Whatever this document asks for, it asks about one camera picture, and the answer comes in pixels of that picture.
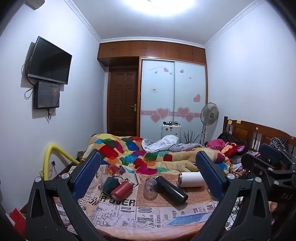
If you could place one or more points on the white insulated cup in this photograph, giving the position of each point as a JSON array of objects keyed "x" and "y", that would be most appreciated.
[{"x": 192, "y": 179}]

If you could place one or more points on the black dotted cloth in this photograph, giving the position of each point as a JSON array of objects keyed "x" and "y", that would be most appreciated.
[{"x": 278, "y": 143}]

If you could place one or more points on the standing fan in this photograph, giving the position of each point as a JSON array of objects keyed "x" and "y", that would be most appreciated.
[{"x": 209, "y": 113}]

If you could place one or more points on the clear glass cup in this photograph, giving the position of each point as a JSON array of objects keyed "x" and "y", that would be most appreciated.
[{"x": 150, "y": 188}]

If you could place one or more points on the sliding door wardrobe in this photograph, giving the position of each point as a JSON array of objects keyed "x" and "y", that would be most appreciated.
[{"x": 173, "y": 92}]

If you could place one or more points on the colourful patchwork blanket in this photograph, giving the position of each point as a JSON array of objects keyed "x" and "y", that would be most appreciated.
[{"x": 129, "y": 148}]

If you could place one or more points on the newspaper print cloth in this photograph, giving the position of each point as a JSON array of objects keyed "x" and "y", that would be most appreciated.
[{"x": 129, "y": 215}]

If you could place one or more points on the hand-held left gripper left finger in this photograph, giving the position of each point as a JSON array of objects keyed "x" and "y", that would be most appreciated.
[{"x": 89, "y": 173}]

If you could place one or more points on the brown wooden door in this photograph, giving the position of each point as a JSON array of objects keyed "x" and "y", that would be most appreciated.
[{"x": 123, "y": 102}]

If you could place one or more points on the dark dried branches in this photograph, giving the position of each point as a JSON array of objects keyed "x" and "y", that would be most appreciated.
[{"x": 192, "y": 137}]

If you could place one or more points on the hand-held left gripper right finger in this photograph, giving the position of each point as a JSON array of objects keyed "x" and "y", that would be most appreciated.
[{"x": 208, "y": 173}]

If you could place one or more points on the black bag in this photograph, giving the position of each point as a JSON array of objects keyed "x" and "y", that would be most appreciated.
[{"x": 226, "y": 136}]

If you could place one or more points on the wooden overhead cabinet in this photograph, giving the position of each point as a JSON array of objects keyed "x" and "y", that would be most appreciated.
[{"x": 150, "y": 49}]

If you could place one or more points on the dark green cup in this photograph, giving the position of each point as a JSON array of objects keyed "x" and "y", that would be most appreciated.
[{"x": 108, "y": 185}]

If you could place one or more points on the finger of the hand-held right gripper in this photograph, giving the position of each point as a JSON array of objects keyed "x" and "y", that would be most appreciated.
[
  {"x": 271, "y": 151},
  {"x": 255, "y": 163}
]

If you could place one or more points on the white patterned cloth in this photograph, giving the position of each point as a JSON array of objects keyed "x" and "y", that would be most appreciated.
[{"x": 159, "y": 142}]

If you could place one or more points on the pink cloth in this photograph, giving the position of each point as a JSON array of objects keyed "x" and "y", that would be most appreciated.
[{"x": 215, "y": 143}]

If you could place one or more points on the wooden headboard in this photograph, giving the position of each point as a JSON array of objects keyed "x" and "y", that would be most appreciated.
[{"x": 247, "y": 133}]

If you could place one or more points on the small black wall monitor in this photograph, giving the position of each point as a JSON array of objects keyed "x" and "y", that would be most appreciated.
[{"x": 47, "y": 95}]

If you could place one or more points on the wall mounted television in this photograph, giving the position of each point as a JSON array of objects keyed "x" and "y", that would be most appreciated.
[{"x": 49, "y": 61}]

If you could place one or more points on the red plush toy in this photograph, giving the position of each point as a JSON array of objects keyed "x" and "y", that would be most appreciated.
[{"x": 232, "y": 147}]

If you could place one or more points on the small white cabinet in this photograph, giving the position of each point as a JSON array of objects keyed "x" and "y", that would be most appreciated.
[{"x": 171, "y": 131}]

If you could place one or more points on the white air conditioner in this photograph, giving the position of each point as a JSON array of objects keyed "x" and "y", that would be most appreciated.
[{"x": 34, "y": 3}]

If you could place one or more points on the black insulated cup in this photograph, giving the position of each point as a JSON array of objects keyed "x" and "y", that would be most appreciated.
[{"x": 171, "y": 191}]

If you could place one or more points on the red insulated cup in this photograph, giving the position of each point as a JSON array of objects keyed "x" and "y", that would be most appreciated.
[{"x": 121, "y": 191}]

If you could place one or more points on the yellow foam tube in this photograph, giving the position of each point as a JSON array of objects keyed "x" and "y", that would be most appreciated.
[{"x": 52, "y": 150}]

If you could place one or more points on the red box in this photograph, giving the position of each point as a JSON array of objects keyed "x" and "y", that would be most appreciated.
[{"x": 18, "y": 220}]

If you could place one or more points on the grey cloth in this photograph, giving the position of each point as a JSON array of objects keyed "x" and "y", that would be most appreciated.
[{"x": 185, "y": 146}]

